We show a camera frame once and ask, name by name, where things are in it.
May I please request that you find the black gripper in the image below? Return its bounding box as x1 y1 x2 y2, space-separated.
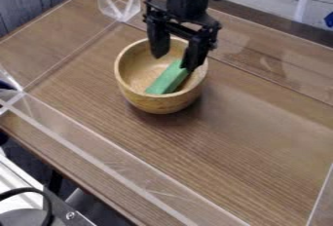
144 0 221 72

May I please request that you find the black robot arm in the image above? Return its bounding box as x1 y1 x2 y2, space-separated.
144 0 223 72

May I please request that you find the green rectangular block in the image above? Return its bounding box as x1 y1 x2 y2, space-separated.
145 59 189 94

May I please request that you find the brown wooden bowl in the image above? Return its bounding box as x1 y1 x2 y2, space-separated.
114 37 209 114

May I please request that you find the white container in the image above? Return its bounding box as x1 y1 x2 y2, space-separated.
295 0 333 31

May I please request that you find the clear acrylic front barrier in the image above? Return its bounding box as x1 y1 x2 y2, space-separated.
0 65 251 226

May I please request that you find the clear acrylic corner bracket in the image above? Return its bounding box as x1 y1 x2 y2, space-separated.
98 0 141 22

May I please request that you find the black cable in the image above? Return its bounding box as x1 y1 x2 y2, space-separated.
0 187 55 226

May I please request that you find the grey metal bracket with screw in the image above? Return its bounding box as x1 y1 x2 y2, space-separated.
43 188 97 226

